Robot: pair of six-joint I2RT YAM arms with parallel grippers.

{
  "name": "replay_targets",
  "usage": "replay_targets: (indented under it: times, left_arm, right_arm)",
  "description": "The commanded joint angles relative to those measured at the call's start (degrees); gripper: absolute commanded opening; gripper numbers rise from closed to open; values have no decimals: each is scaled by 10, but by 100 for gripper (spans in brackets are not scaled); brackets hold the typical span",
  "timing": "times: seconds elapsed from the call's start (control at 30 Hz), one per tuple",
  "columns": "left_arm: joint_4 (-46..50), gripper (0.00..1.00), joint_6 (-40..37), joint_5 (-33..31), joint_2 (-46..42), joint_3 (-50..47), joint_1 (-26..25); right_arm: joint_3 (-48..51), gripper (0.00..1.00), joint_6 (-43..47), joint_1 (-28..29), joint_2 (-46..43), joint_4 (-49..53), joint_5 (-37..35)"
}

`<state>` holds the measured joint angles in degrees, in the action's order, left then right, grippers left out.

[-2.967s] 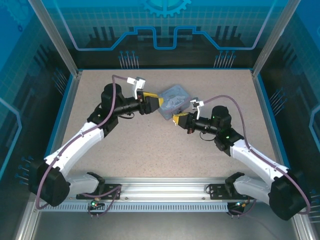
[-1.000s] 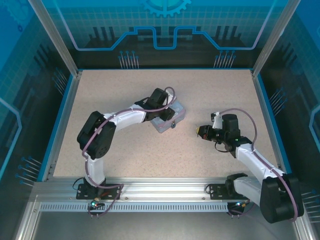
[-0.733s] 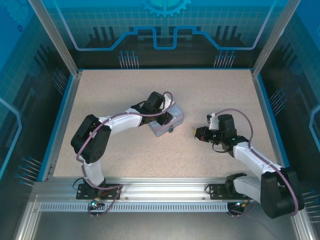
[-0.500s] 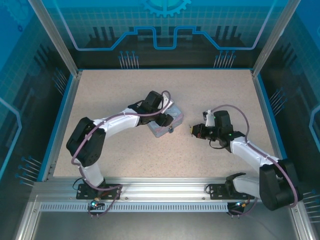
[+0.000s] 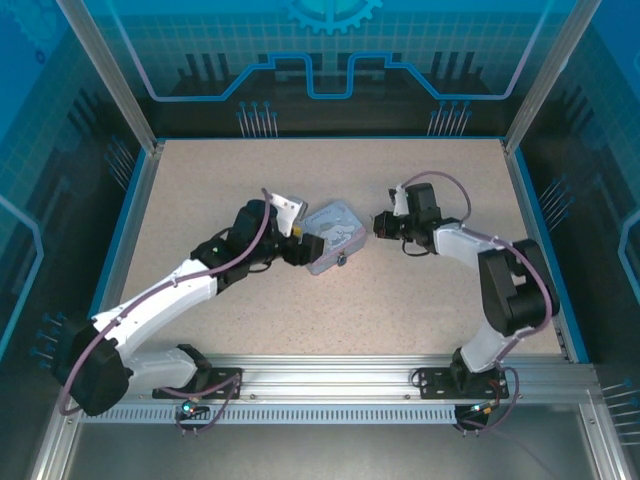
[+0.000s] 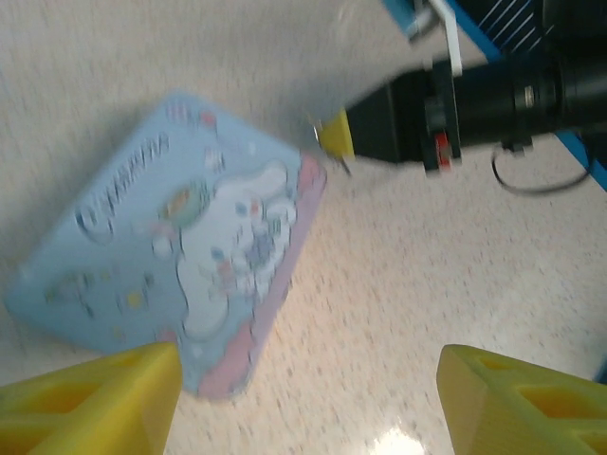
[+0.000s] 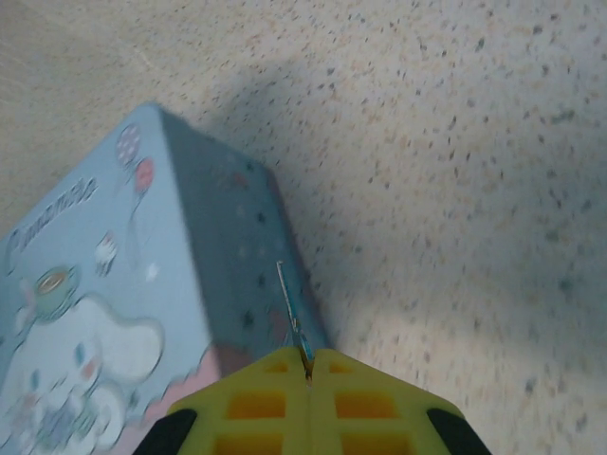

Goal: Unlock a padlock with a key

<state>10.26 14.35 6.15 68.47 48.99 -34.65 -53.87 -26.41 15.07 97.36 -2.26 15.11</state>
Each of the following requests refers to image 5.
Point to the pale blue cartoon tin box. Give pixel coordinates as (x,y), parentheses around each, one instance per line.
(337,232)

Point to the small metal padlock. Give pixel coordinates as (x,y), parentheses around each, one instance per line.
(341,260)

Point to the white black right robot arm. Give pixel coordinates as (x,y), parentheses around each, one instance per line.
(505,295)

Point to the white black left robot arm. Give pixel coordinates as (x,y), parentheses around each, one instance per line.
(150,300)

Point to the blue table edge strip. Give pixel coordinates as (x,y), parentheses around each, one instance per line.
(547,220)
(120,220)

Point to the left base connector with light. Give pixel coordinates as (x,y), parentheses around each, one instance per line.
(189,407)

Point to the base connector with light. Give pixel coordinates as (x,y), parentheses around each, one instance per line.
(189,407)
(484,407)

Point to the grey sheet metal panel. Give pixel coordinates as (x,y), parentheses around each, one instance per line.
(325,455)

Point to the right base connector with light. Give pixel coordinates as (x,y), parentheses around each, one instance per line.
(484,407)

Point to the long aluminium base rail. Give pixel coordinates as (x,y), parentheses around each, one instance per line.
(330,375)

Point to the aluminium frame post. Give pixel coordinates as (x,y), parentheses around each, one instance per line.
(110,75)
(550,75)

